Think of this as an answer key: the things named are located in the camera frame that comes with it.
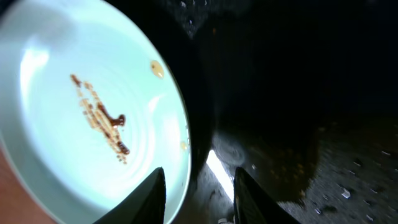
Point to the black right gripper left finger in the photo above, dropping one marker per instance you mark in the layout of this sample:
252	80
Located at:
144	205

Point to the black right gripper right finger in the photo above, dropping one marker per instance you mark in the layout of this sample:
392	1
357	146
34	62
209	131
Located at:
252	205

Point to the mint green plate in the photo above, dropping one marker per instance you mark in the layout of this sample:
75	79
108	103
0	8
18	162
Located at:
89	109

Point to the black round serving tray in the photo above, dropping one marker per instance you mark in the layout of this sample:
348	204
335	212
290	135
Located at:
300	94

